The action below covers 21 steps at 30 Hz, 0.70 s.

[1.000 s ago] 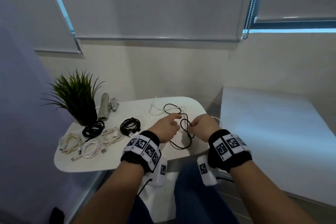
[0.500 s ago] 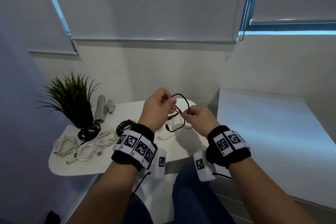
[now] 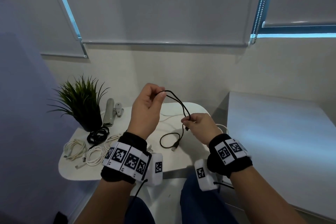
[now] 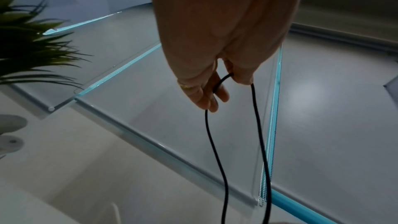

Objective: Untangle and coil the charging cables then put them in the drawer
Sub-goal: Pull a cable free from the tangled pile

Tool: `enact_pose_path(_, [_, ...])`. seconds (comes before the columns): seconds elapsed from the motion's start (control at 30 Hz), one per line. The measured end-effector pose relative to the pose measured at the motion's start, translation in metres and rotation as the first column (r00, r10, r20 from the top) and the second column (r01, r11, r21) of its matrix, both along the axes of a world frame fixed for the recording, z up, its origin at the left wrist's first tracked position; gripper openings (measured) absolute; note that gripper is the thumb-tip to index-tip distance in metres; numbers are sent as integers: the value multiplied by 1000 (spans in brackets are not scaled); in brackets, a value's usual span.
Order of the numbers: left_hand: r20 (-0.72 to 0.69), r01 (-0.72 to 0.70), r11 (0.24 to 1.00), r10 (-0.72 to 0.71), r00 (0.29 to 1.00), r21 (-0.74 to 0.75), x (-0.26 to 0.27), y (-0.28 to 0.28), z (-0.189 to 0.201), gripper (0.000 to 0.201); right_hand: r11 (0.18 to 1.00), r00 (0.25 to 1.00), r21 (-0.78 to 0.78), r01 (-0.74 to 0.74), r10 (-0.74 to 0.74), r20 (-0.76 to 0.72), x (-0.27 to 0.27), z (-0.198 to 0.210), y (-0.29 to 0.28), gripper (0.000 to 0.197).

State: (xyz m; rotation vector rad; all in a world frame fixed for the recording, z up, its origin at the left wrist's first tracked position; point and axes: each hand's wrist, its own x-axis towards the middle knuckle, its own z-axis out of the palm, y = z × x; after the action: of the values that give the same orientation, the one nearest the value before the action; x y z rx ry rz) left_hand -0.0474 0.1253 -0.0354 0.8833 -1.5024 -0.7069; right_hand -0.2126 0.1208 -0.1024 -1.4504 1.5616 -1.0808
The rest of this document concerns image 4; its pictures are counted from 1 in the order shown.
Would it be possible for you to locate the wide white roller blind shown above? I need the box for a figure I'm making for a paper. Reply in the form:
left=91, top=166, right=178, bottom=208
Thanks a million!
left=74, top=4, right=284, bottom=207

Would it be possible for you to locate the green plant in black pot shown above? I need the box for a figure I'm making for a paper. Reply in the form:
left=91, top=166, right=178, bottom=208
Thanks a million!
left=0, top=0, right=94, bottom=88

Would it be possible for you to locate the grey oblong device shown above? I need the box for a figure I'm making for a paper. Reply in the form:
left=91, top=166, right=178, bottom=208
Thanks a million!
left=0, top=114, right=28, bottom=136

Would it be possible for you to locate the gold ring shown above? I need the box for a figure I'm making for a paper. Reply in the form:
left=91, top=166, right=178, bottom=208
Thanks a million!
left=177, top=82, right=200, bottom=91

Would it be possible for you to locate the short black usb cable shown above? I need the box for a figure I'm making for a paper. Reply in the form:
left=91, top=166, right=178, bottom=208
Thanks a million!
left=205, top=73, right=273, bottom=224

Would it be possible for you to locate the person's left hand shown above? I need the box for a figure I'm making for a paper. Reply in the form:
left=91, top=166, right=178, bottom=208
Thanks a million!
left=144, top=0, right=310, bottom=113

